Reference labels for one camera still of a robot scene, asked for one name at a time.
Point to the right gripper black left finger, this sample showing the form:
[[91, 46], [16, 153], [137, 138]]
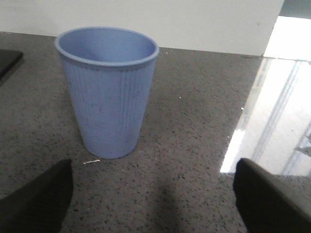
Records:
[[41, 205]]

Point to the light blue ribbed cup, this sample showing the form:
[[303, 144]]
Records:
[[109, 74]]

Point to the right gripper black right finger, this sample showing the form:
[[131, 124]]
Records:
[[267, 204]]

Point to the black glass gas stove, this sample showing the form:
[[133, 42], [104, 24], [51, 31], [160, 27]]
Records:
[[8, 59]]

